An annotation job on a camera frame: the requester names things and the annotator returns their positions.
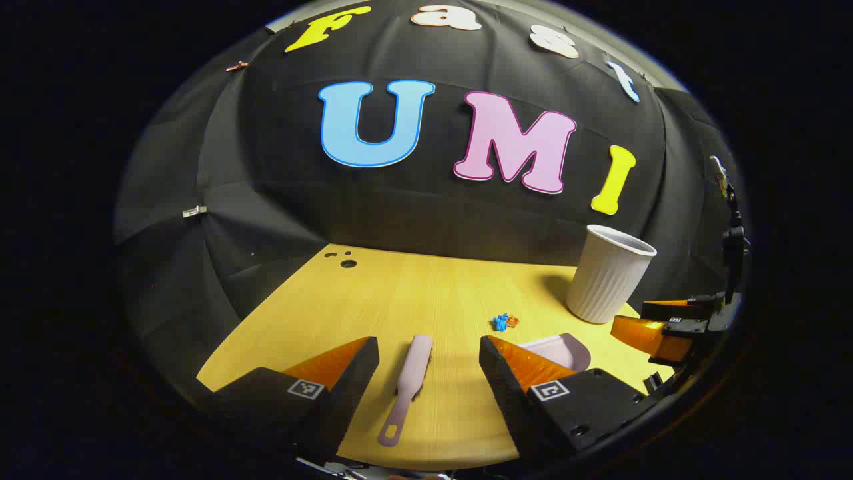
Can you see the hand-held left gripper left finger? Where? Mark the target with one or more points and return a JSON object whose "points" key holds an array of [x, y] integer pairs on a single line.
{"points": [[353, 386]]}

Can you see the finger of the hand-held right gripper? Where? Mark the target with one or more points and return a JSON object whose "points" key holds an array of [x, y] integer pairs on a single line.
{"points": [[686, 308], [650, 336]]}

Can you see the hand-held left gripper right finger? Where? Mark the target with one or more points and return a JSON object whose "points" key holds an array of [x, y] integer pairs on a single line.
{"points": [[500, 380]]}

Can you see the blue paper scrap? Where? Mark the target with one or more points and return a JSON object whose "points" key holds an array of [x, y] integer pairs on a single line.
{"points": [[500, 322]]}

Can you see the white ribbed garbage bin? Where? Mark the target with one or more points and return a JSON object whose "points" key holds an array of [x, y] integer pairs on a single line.
{"points": [[610, 280]]}

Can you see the pink dustpan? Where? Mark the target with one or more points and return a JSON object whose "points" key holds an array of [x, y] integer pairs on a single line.
{"points": [[563, 350]]}

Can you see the wooden desktop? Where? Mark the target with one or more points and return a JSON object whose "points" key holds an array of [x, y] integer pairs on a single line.
{"points": [[413, 293]]}

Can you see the black backdrop cloth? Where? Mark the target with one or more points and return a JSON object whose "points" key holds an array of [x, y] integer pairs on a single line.
{"points": [[266, 200]]}

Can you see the white cloth clip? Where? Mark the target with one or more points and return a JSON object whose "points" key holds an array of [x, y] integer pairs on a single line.
{"points": [[194, 211]]}

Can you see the copper cloth clip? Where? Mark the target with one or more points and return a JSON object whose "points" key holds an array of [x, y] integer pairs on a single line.
{"points": [[236, 65]]}

